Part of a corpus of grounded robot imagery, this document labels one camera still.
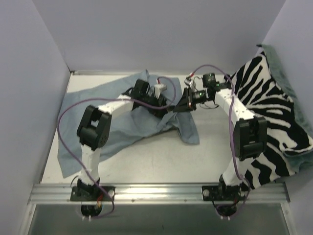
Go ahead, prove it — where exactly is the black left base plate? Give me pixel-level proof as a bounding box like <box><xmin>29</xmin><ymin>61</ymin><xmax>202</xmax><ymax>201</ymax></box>
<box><xmin>70</xmin><ymin>186</ymin><xmax>115</xmax><ymax>202</ymax></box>

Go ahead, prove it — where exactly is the zebra print cushion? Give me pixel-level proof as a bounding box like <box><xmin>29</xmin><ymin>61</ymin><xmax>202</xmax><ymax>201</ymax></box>
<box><xmin>224</xmin><ymin>50</ymin><xmax>313</xmax><ymax>191</ymax></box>

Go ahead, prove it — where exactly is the aluminium mounting rail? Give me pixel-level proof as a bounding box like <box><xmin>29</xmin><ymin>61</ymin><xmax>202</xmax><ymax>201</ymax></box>
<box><xmin>29</xmin><ymin>183</ymin><xmax>289</xmax><ymax>205</ymax></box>

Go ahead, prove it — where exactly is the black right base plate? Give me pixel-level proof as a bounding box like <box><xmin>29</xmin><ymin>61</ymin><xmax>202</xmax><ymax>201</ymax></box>
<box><xmin>201</xmin><ymin>185</ymin><xmax>246</xmax><ymax>202</ymax></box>

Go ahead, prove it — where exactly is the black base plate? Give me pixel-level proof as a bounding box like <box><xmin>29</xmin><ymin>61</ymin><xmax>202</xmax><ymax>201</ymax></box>
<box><xmin>70</xmin><ymin>186</ymin><xmax>115</xmax><ymax>202</ymax></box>
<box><xmin>201</xmin><ymin>185</ymin><xmax>246</xmax><ymax>202</ymax></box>

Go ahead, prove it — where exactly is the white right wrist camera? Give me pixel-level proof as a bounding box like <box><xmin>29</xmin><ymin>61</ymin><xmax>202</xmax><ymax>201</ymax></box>
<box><xmin>184</xmin><ymin>73</ymin><xmax>201</xmax><ymax>91</ymax></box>

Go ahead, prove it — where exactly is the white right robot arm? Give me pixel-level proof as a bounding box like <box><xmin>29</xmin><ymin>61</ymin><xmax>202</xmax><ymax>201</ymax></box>
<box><xmin>173</xmin><ymin>73</ymin><xmax>267</xmax><ymax>201</ymax></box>

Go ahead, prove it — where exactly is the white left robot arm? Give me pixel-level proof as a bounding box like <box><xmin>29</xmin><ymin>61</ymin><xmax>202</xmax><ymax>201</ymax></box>
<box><xmin>77</xmin><ymin>79</ymin><xmax>167</xmax><ymax>201</ymax></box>

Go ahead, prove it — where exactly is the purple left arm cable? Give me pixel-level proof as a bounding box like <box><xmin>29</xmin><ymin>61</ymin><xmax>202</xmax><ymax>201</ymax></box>
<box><xmin>57</xmin><ymin>76</ymin><xmax>180</xmax><ymax>218</ymax></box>

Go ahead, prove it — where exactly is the grey-blue pillowcase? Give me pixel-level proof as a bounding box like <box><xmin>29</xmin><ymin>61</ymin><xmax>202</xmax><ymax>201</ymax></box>
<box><xmin>58</xmin><ymin>70</ymin><xmax>200</xmax><ymax>177</ymax></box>

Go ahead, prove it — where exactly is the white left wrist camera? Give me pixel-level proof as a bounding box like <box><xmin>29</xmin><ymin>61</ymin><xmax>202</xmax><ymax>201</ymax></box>
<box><xmin>153</xmin><ymin>78</ymin><xmax>167</xmax><ymax>98</ymax></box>

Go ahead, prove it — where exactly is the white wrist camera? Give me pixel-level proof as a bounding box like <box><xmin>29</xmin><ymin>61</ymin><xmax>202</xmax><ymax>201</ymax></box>
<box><xmin>153</xmin><ymin>78</ymin><xmax>167</xmax><ymax>98</ymax></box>
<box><xmin>184</xmin><ymin>73</ymin><xmax>201</xmax><ymax>91</ymax></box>

